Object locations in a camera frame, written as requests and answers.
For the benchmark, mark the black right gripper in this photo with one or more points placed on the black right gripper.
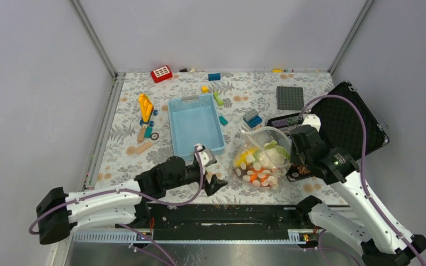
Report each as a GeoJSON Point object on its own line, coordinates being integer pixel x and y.
{"type": "Point", "coordinates": [292, 151]}

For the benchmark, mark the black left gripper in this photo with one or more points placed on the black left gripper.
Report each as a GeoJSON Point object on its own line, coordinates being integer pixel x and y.
{"type": "Point", "coordinates": [214, 184]}

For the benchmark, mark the yellow toy mango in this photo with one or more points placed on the yellow toy mango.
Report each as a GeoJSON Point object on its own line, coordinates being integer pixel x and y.
{"type": "Point", "coordinates": [245, 156]}

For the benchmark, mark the orange toy carrot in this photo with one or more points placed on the orange toy carrot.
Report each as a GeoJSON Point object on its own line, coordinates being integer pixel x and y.
{"type": "Point", "coordinates": [260, 175]}

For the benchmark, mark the clear polka dot zip bag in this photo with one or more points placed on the clear polka dot zip bag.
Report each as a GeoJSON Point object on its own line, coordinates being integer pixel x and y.
{"type": "Point", "coordinates": [258, 138]}

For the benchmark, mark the toy cauliflower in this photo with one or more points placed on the toy cauliflower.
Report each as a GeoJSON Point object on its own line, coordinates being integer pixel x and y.
{"type": "Point", "coordinates": [272, 155]}

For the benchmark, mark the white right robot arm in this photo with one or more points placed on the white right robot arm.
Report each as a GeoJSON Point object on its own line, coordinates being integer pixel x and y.
{"type": "Point", "coordinates": [378, 238]}

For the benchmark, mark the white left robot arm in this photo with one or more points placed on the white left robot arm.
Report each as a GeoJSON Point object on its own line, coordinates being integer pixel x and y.
{"type": "Point", "coordinates": [61, 213]}

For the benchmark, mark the black poker chip case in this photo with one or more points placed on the black poker chip case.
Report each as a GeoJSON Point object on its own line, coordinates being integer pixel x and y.
{"type": "Point", "coordinates": [340, 126]}

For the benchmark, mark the teal toy block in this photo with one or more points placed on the teal toy block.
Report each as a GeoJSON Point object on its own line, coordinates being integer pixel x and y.
{"type": "Point", "coordinates": [223, 121]}

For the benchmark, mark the blue perforated plastic basket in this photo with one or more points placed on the blue perforated plastic basket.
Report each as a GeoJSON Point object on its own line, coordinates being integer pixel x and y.
{"type": "Point", "coordinates": [193, 120]}

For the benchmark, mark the blue grey brick stack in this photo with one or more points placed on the blue grey brick stack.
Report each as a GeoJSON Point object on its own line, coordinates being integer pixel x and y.
{"type": "Point", "coordinates": [251, 118]}

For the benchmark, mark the grey building baseplate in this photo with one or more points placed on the grey building baseplate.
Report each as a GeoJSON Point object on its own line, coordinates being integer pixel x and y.
{"type": "Point", "coordinates": [289, 98]}

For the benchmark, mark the green toy piece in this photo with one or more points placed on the green toy piece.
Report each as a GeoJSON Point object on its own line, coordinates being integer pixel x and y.
{"type": "Point", "coordinates": [219, 101]}

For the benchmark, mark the wooden block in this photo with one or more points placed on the wooden block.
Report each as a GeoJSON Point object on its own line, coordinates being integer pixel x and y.
{"type": "Point", "coordinates": [143, 147]}

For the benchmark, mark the small yellow cube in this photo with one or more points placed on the small yellow cube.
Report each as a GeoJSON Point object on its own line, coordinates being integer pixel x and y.
{"type": "Point", "coordinates": [205, 89]}

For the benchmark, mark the yellow toy truck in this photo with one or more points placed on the yellow toy truck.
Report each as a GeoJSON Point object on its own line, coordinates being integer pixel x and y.
{"type": "Point", "coordinates": [147, 111]}

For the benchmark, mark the blue toy brick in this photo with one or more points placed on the blue toy brick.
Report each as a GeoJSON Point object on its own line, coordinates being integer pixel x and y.
{"type": "Point", "coordinates": [214, 76]}

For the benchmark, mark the red white toy brick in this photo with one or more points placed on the red white toy brick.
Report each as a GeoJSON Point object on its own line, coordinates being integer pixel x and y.
{"type": "Point", "coordinates": [161, 74]}

